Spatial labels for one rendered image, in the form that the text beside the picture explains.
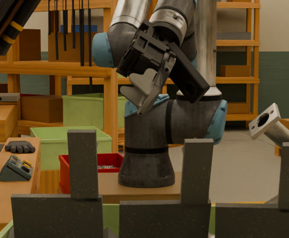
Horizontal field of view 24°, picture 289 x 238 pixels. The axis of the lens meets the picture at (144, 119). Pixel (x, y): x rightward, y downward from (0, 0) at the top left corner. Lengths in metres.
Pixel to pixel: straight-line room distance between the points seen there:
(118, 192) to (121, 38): 0.43
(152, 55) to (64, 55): 3.87
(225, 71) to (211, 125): 9.21
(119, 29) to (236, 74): 9.52
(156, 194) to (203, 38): 0.40
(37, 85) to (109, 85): 6.48
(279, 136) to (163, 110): 0.70
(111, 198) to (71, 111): 3.33
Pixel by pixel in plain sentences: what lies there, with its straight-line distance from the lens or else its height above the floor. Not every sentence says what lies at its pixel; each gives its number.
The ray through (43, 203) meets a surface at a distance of 1.15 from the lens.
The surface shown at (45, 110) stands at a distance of 5.27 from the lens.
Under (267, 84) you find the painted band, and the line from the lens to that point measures 11.67.
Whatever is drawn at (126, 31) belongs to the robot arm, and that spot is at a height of 1.32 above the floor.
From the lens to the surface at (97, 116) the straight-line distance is 4.81.
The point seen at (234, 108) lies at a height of 0.35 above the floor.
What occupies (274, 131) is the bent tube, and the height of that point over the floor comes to 1.15.
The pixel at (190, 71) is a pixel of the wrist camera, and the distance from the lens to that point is 1.26.
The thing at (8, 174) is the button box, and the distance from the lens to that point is 2.04.
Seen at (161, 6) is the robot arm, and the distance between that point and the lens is 1.35.
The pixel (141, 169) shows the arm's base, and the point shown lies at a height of 0.98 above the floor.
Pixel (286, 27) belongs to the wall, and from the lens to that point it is 11.77.
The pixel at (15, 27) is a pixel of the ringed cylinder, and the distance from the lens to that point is 2.38.
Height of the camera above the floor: 1.28
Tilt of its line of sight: 6 degrees down
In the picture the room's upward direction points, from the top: straight up
